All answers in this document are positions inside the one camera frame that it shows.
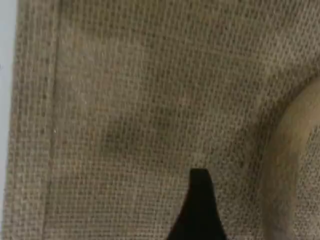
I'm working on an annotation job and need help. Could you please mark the brown burlap tote bag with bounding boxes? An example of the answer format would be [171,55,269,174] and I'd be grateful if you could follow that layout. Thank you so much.
[1,0,320,240]

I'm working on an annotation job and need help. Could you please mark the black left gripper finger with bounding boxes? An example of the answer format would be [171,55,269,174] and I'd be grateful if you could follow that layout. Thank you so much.
[169,168,229,240]

